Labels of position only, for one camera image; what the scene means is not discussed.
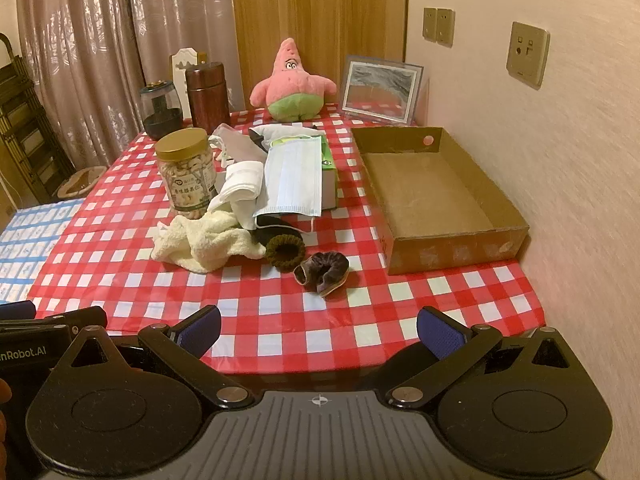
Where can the brown cardboard box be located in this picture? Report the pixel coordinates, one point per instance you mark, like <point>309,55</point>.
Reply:
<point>425,195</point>

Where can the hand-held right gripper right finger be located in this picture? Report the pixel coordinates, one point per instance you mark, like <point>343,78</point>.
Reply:
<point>440,332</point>

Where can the pink starfish plush toy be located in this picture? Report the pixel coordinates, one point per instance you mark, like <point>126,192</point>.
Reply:
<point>290,85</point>

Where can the dark glass jar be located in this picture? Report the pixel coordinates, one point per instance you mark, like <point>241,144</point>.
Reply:
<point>160,120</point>

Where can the green tissue box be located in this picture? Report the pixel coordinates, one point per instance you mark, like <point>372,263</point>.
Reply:
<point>329,185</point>

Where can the dark green scrunchie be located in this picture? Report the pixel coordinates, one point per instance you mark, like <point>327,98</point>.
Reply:
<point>270,252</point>

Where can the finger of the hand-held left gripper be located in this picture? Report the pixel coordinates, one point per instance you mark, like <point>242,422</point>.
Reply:
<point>15,310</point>
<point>75,317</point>

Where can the person's left hand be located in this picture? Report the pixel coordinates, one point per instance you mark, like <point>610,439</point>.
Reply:
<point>3,391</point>

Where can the framed picture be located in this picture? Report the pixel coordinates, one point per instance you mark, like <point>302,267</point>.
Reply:
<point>380,90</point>

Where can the grey cloth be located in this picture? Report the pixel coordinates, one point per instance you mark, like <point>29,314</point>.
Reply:
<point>242,147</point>

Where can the beige wall socket plate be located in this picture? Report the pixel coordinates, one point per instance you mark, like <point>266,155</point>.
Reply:
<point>526,52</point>

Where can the nut jar with gold lid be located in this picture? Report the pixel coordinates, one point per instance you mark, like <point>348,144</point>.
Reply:
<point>185,180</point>

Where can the beige patterned curtain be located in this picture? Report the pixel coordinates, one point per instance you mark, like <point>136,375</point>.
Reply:
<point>75,60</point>
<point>185,10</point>

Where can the bamboo shelf rack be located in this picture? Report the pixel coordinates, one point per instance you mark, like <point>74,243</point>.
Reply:
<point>25,135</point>

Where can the white plastic bag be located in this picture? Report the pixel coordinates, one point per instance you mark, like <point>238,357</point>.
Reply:
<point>285,131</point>

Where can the wooden wardrobe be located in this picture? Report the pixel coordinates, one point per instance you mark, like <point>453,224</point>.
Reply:
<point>320,10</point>

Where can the brown velvet scrunchie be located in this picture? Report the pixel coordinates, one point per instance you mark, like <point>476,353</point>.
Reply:
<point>330,265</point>

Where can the brown cylindrical canister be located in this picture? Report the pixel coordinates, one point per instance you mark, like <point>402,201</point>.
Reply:
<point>206,100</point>

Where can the white wooden board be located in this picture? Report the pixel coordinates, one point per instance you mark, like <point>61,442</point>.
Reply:
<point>180,60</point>

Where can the blue face mask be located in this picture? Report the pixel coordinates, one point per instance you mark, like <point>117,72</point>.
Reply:
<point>292,180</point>

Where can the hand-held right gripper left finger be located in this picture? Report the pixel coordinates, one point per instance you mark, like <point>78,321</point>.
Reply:
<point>200,329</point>

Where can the beige wall switch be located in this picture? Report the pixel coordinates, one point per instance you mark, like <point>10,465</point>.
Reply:
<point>429,24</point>
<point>445,26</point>

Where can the woven basket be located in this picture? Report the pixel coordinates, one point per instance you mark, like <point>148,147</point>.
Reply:
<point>82,182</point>

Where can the cream towel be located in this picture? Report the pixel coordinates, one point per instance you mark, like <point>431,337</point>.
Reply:
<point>200,240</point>

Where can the blue patterned bedsheet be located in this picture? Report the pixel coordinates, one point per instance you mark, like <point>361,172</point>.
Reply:
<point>30,245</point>

